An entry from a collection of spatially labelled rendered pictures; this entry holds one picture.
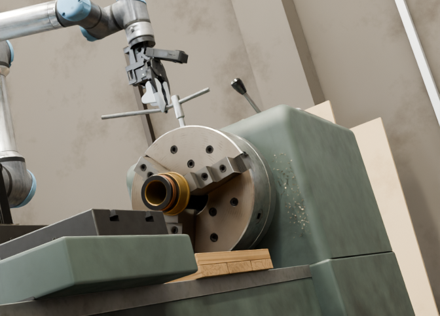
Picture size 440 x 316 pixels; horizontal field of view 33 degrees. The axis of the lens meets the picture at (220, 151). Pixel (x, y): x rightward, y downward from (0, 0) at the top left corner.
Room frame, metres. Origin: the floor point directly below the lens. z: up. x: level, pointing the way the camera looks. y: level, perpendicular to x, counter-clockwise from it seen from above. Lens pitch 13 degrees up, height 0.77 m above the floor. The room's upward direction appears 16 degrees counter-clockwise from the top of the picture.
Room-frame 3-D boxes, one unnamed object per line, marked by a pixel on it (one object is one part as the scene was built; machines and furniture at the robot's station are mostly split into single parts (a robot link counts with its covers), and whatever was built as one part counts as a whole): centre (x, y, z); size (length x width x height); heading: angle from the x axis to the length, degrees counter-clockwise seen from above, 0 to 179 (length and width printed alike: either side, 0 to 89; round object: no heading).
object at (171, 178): (1.57, 0.13, 1.08); 0.09 x 0.09 x 0.09; 66
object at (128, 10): (1.93, 0.13, 1.67); 0.09 x 0.08 x 0.11; 74
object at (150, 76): (1.90, 0.12, 1.46); 0.05 x 0.02 x 0.09; 157
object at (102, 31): (1.94, 0.23, 1.67); 0.11 x 0.11 x 0.08; 74
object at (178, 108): (1.91, 0.08, 1.34); 0.02 x 0.02 x 0.12
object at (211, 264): (1.45, 0.19, 0.89); 0.36 x 0.30 x 0.04; 66
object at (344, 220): (2.08, -0.07, 1.06); 0.59 x 0.48 x 0.39; 156
